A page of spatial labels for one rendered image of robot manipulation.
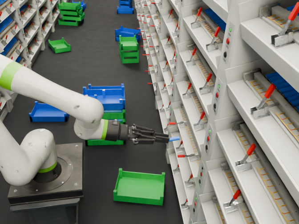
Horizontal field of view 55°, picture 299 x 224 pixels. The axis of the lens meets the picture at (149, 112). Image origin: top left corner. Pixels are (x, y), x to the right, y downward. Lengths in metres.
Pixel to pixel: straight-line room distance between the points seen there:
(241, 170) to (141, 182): 1.13
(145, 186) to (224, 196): 0.93
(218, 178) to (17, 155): 0.79
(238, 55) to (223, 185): 0.46
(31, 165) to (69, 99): 0.34
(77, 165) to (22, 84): 0.57
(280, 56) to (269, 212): 0.38
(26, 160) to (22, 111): 1.45
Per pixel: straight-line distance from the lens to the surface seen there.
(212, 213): 1.23
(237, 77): 0.91
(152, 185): 1.91
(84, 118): 1.14
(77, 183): 1.48
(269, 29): 0.77
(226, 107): 0.96
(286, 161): 0.66
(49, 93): 1.17
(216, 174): 1.11
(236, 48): 0.87
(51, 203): 1.52
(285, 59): 0.64
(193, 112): 1.40
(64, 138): 2.32
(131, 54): 3.42
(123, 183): 1.92
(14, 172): 1.28
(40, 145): 1.36
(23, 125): 2.55
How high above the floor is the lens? 1.43
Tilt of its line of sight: 34 degrees down
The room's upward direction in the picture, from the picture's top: 3 degrees clockwise
